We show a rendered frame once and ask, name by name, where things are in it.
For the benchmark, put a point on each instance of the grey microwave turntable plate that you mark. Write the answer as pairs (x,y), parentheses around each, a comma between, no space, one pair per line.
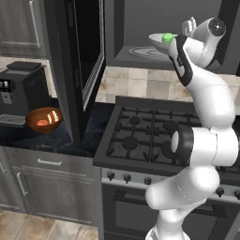
(142,51)

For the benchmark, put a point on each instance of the green round food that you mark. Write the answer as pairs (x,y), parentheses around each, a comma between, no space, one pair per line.
(168,37)

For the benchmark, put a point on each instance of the dark grey microwave oven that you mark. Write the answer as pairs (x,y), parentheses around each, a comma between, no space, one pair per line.
(140,25)

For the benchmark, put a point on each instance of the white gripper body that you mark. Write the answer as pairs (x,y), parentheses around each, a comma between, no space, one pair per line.
(189,28)

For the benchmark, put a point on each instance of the grey wooden drawer front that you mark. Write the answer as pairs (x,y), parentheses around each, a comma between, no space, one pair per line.
(72,164)

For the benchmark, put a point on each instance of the black stove knob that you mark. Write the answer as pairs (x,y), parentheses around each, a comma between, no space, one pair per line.
(220,191)
(147,180)
(237,194)
(110,176)
(127,178)

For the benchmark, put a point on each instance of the black coffee machine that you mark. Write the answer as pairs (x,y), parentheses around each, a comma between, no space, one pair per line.
(25,90)

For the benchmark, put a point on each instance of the grey bowl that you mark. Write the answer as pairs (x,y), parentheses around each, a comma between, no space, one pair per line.
(157,43)

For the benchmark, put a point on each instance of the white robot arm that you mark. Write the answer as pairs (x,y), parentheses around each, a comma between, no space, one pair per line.
(215,103)

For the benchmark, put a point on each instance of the grey wooden wall cupboard door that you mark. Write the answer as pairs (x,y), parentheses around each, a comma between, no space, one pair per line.
(15,28)

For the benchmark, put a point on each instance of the black gas stove range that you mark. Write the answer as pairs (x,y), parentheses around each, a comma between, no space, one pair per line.
(137,134)

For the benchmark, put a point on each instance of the brown bowl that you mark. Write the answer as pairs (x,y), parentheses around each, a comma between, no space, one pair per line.
(36,126)

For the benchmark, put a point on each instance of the black microwave door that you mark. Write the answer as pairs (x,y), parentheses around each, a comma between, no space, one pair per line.
(70,62)

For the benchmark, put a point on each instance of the black oven door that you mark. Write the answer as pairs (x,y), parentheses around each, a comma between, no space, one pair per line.
(131,215)

